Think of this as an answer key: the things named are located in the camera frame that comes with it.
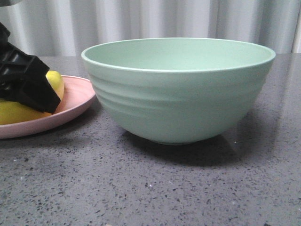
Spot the pink plate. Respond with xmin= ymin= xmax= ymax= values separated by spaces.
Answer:
xmin=0 ymin=75 xmax=96 ymax=139

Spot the yellow banana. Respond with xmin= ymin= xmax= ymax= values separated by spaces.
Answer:
xmin=0 ymin=70 xmax=64 ymax=125

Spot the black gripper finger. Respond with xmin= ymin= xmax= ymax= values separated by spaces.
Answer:
xmin=0 ymin=24 xmax=61 ymax=113

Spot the green ribbed bowl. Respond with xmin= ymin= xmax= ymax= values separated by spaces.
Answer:
xmin=81 ymin=37 xmax=276 ymax=145

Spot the white pleated curtain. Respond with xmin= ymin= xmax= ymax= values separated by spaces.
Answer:
xmin=0 ymin=0 xmax=301 ymax=56

